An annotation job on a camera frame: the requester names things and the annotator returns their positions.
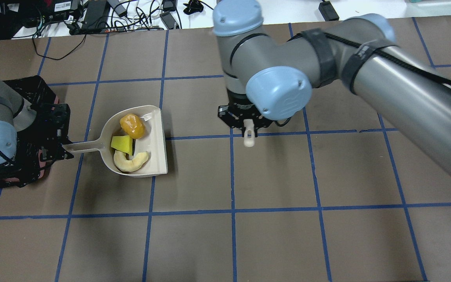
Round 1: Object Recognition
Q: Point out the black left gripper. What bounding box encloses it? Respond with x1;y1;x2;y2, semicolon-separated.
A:
36;103;74;162

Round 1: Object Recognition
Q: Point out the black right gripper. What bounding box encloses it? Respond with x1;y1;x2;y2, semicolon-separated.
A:
218;91;274;130

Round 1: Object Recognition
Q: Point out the beige hand brush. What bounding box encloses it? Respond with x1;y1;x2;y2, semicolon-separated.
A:
243;119;256;148

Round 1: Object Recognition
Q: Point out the orange trash ball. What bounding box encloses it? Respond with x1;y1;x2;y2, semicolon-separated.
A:
119;114;146;139

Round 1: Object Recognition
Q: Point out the pale yellow curved foam piece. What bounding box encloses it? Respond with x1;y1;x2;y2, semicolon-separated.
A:
114;150;150;172

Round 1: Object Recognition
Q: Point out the beige plastic dustpan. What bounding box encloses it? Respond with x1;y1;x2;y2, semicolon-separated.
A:
63;105;168;178

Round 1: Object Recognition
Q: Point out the yellow foam block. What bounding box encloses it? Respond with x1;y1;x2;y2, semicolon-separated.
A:
110;135;134;155

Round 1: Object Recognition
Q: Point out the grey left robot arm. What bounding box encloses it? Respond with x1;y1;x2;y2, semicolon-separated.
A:
0;76;72;165

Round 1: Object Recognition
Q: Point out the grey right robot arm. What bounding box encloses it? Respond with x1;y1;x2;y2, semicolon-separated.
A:
213;0;451;175

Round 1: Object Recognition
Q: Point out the black lined trash bin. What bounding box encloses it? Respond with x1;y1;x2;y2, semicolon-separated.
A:
0;75;60;188

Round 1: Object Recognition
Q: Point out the black webcam on table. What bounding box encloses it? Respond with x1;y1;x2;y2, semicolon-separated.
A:
183;0;204;15

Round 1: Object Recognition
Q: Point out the black power adapter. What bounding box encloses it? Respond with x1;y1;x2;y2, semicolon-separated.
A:
318;0;339;22

